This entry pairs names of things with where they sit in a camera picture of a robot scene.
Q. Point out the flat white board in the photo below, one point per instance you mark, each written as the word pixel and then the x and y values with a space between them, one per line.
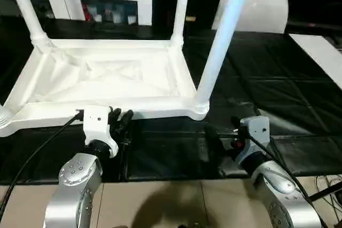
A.
pixel 320 57

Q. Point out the white plastic bag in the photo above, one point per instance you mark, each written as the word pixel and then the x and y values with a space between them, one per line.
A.
pixel 262 13

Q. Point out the small white jar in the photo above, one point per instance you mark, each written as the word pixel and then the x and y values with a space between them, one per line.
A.
pixel 132 20

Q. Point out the white plastic table top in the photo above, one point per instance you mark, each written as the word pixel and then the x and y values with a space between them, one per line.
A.
pixel 96 73

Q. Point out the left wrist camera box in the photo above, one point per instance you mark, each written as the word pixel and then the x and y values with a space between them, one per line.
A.
pixel 99 126

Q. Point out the small brown block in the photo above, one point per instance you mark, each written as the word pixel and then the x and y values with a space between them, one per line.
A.
pixel 189 19

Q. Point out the black work mat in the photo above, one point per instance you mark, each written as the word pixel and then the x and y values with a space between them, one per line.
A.
pixel 278 89

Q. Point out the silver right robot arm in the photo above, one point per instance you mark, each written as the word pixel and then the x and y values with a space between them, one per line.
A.
pixel 278 190

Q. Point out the black floor stand bar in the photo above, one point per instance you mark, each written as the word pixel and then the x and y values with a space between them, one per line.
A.
pixel 327 190

